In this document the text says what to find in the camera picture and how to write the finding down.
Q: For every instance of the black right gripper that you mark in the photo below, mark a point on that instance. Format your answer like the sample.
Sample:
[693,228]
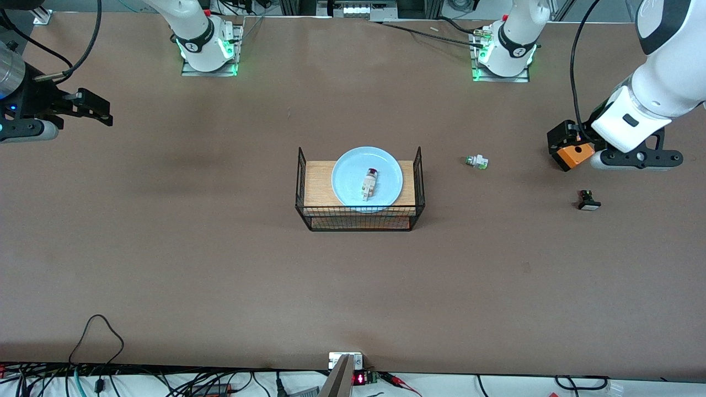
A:
[39,99]

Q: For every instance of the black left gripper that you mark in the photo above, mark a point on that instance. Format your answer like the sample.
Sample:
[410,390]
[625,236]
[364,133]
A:
[562,135]

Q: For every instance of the red cap push button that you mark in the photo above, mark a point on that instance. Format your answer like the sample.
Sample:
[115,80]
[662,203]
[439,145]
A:
[368,187]

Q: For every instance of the light blue plate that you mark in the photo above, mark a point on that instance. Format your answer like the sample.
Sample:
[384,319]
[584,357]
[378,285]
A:
[347,182]

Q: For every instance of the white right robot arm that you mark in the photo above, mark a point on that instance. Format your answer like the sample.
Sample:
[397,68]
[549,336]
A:
[193,33]

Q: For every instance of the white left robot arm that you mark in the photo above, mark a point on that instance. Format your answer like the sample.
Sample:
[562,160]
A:
[667,77]

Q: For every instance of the black square white-top button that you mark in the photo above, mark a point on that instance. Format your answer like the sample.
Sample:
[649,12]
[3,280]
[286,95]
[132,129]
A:
[589,204]

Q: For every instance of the green cap push button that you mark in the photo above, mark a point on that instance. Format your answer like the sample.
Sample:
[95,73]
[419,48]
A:
[477,161]

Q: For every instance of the orange box black face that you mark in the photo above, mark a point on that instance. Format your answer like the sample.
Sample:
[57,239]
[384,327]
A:
[579,159]

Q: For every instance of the white power strip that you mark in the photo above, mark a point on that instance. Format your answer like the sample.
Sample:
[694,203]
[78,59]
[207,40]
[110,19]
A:
[358,9]

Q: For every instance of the red clip lead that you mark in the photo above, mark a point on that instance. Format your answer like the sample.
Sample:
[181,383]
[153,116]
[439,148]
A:
[394,379]

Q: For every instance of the red digit display module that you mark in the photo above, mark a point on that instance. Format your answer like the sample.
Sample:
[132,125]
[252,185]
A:
[359,379]

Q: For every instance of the white outlet box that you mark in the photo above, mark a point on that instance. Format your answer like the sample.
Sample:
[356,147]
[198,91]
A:
[334,361]

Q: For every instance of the grey slanted beam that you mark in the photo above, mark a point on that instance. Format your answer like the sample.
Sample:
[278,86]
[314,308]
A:
[339,380]

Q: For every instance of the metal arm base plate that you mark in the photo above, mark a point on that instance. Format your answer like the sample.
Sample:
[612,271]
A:
[496,79]
[209,73]

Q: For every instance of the aluminium corner bracket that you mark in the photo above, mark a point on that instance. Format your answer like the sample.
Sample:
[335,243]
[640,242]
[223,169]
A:
[43,17]

